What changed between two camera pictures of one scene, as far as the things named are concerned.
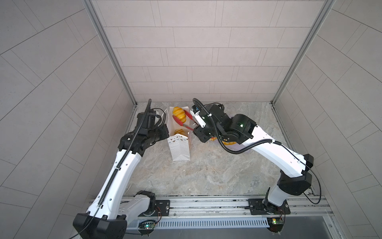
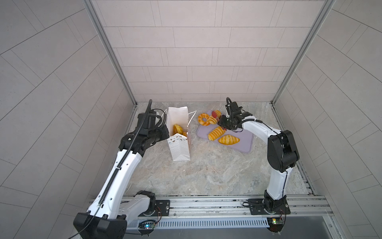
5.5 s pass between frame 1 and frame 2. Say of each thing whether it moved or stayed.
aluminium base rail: stayed
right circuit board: stayed
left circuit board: stayed
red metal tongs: moved
